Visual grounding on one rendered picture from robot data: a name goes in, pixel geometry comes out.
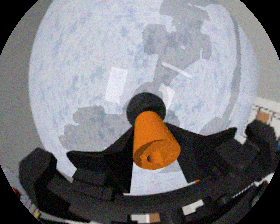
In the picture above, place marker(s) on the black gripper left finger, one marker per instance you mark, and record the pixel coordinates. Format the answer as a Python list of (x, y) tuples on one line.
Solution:
[(116, 160)]

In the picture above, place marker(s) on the black stepped round pedestal with short shaft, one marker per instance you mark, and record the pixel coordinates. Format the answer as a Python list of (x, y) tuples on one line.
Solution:
[(145, 102)]

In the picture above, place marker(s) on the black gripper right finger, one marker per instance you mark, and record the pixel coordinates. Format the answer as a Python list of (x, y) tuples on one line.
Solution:
[(196, 149)]

